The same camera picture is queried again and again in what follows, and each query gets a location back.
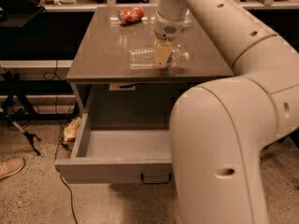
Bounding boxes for grey drawer cabinet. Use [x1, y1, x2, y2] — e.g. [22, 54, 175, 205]
[66, 7, 233, 110]

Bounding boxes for open grey top drawer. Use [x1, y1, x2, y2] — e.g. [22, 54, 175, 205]
[54, 115, 173, 184]

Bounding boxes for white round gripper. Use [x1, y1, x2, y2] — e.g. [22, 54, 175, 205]
[154, 10, 185, 68]

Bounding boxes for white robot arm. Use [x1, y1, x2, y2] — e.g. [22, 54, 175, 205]
[155, 0, 299, 224]

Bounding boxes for clear plastic water bottle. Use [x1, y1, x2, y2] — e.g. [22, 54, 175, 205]
[128, 46, 189, 70]

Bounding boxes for black drawer handle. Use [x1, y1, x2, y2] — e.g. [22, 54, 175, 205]
[140, 174, 172, 185]

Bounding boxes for black floor cable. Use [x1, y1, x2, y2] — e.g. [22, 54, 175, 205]
[42, 59, 78, 224]

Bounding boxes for black desk at left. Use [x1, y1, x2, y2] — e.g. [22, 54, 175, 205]
[0, 0, 45, 28]

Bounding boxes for crushed orange soda can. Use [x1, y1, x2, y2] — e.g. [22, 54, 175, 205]
[118, 6, 144, 25]

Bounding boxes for black tripod stand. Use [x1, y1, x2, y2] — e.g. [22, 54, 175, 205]
[0, 66, 41, 156]

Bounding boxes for tan shoe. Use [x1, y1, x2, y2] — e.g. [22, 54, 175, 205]
[0, 158, 25, 179]

